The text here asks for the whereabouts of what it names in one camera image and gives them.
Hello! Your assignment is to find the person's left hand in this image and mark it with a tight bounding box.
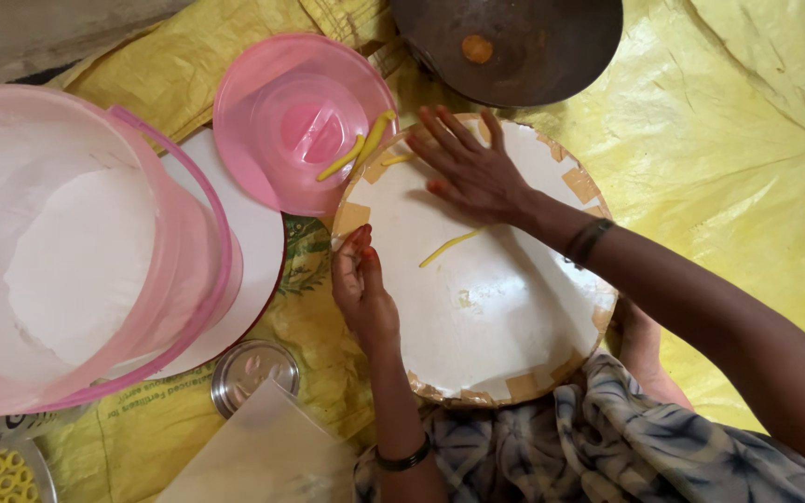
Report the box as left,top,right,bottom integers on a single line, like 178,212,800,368
330,224,402,352

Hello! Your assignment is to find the person's right hand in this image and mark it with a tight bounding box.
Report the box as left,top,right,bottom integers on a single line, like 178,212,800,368
405,104,541,229

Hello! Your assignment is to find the long curved yellow dough strip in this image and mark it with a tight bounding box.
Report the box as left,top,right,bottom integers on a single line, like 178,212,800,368
418,228,485,269

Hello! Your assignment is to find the thick yellow dough strip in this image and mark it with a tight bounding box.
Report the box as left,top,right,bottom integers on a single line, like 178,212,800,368
352,108,398,170

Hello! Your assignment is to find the white round red-rimmed tray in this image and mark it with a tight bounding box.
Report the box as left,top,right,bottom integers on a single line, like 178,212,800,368
103,126,287,382

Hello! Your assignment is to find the dark right wrist bangle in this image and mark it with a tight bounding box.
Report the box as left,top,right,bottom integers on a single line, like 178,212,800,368
562,217,616,271

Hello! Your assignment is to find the orange round piece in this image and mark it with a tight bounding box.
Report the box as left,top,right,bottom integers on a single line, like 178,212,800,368
460,34,495,66

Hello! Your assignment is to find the small steel bowl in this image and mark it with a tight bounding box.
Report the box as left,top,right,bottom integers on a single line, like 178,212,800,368
210,340,301,421

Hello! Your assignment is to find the round white taped board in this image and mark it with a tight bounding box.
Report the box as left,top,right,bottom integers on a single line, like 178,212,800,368
330,112,619,409

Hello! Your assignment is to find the thin yellow dough strip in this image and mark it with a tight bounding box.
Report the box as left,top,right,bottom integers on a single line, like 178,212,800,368
315,133,367,183

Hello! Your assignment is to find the dark metal wok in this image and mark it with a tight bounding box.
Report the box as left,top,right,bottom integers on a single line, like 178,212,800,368
388,0,625,110

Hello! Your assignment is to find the black left wrist bangle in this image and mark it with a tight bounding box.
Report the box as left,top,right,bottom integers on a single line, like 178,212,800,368
374,432,433,473

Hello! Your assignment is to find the pink plastic lid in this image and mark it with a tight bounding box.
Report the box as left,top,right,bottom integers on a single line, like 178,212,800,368
211,33,401,218

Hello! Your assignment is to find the translucent plastic sheet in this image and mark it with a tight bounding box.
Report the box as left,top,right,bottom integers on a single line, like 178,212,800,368
154,379,359,503

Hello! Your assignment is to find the pink plastic bucket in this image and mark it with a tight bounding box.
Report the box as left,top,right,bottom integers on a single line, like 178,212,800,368
0,84,245,422

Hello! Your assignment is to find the yellow woven sack mat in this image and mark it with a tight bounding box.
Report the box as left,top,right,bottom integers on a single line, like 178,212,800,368
38,0,805,503

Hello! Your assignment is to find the person's foot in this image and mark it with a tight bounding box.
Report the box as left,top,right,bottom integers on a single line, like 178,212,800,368
611,296,695,411

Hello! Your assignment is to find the blue white tie-dye garment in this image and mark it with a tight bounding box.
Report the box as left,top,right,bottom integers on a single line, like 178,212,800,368
353,349,805,503

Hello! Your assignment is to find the white flour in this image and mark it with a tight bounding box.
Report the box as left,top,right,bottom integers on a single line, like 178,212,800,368
0,124,166,395

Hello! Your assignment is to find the white printed bag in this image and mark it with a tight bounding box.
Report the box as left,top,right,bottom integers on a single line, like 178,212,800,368
0,404,99,468

